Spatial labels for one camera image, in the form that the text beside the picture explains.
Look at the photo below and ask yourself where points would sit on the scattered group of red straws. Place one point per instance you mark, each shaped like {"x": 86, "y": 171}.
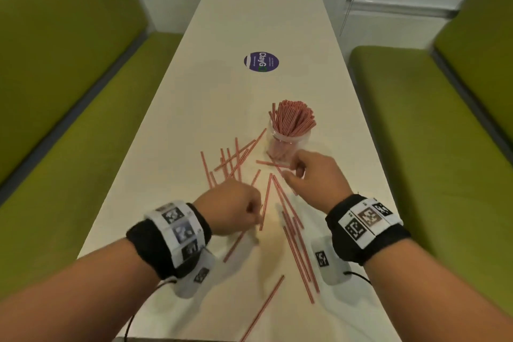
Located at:
{"x": 298, "y": 253}

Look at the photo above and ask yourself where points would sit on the clear plastic jar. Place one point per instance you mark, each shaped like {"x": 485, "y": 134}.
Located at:
{"x": 286, "y": 145}

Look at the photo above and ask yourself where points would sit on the person's right forearm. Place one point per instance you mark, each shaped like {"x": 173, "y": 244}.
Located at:
{"x": 433, "y": 297}

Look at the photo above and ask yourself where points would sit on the person's right thumb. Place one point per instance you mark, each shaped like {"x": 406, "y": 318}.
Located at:
{"x": 293, "y": 178}

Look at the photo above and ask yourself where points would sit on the round purple sticker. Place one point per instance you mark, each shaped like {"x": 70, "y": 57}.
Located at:
{"x": 261, "y": 61}

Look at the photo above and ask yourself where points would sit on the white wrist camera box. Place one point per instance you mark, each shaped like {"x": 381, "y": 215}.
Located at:
{"x": 198, "y": 275}
{"x": 326, "y": 261}

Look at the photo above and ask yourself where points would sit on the green bench seat cushion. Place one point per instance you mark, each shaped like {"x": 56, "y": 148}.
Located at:
{"x": 421, "y": 161}
{"x": 80, "y": 161}

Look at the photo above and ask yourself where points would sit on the person's left fingers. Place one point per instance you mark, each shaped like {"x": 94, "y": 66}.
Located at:
{"x": 255, "y": 209}

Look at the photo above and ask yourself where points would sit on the person's left forearm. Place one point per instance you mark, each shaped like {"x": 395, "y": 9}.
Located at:
{"x": 72, "y": 297}

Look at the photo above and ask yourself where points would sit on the person's left hand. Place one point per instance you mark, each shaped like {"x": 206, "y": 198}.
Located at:
{"x": 228, "y": 207}

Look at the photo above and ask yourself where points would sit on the red striped paper straw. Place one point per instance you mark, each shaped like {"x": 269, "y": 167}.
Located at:
{"x": 233, "y": 248}
{"x": 272, "y": 163}

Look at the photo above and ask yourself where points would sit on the green bench back cushion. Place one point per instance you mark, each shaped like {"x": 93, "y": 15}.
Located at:
{"x": 485, "y": 53}
{"x": 60, "y": 45}

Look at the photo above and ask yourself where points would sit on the person's right hand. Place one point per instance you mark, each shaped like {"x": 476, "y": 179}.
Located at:
{"x": 322, "y": 179}

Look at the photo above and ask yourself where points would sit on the black wristband with marker tags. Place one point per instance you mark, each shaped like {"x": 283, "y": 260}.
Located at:
{"x": 176, "y": 233}
{"x": 366, "y": 225}

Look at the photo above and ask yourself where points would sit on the bundle of red straws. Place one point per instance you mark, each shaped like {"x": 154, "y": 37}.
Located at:
{"x": 292, "y": 117}

